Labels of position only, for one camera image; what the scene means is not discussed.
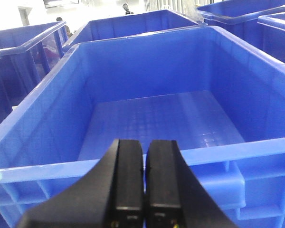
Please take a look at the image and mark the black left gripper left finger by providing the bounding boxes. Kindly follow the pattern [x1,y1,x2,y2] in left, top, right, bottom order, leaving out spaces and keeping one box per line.
[17,139,144,228]

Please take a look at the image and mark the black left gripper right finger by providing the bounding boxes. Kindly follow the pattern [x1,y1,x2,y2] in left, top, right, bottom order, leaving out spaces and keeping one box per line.
[145,140,236,228]

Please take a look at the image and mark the large blue bin front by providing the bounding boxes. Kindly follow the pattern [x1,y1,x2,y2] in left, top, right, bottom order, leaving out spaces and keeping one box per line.
[0,26,285,228]

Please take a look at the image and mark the blue bin left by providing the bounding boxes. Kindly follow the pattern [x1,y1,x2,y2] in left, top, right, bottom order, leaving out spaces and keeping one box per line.
[0,21,67,124]

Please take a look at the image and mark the blue bin behind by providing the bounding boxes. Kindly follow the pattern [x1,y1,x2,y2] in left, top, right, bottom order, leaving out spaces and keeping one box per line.
[62,9,206,53]

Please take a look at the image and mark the blue bin right back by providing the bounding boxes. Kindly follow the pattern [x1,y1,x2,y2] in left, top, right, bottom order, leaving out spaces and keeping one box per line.
[197,0,285,49]

